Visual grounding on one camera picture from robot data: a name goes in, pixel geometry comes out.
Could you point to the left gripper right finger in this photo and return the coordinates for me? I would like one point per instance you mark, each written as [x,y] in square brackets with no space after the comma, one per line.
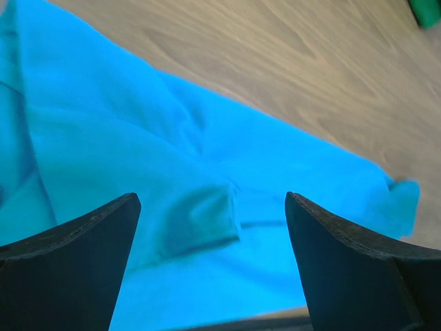
[356,279]

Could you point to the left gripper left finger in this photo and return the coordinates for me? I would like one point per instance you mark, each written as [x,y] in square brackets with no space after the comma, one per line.
[69,277]

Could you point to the teal t shirt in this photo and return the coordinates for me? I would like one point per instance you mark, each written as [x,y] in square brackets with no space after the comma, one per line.
[84,121]

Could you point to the folded green t shirt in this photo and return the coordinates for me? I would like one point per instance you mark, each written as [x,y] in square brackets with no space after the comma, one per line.
[426,12]

